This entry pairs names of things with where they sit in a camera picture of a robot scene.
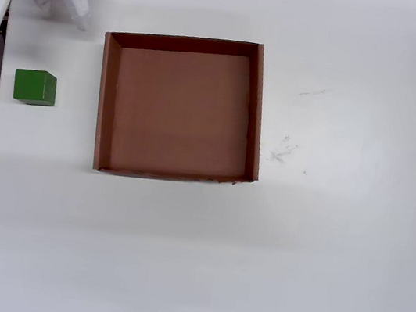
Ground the green cube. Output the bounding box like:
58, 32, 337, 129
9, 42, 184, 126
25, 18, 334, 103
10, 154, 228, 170
10, 66, 60, 109

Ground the brown cardboard box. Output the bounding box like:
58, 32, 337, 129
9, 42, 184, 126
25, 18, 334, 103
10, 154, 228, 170
83, 19, 281, 199

